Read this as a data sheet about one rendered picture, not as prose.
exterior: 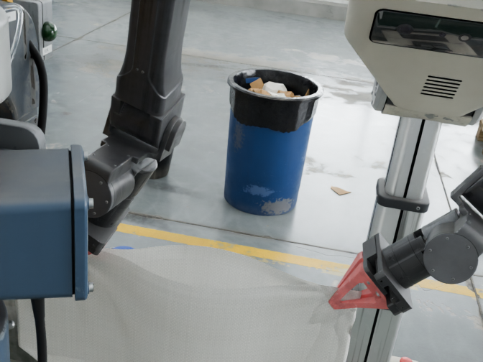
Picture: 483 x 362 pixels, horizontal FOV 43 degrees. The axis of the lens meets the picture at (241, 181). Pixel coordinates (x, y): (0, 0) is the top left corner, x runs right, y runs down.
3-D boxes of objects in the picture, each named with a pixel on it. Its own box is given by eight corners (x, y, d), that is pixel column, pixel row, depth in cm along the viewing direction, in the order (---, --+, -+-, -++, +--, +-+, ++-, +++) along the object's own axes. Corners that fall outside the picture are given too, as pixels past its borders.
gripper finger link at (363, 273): (315, 296, 79) (376, 261, 76) (317, 267, 86) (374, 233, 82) (346, 333, 81) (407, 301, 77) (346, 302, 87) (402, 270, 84)
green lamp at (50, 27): (60, 40, 93) (60, 20, 92) (52, 44, 91) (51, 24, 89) (44, 38, 93) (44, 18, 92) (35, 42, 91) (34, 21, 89)
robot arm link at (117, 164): (190, 116, 75) (128, 86, 76) (149, 141, 64) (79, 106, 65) (159, 198, 80) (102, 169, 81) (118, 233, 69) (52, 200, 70)
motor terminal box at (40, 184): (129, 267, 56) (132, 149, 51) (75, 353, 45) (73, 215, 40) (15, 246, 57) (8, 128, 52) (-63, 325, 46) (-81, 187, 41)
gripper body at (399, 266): (369, 279, 74) (424, 248, 71) (366, 238, 83) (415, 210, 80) (400, 317, 75) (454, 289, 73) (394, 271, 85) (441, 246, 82)
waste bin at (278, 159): (307, 185, 354) (326, 76, 326) (300, 228, 308) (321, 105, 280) (226, 172, 359) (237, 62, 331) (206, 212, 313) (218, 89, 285)
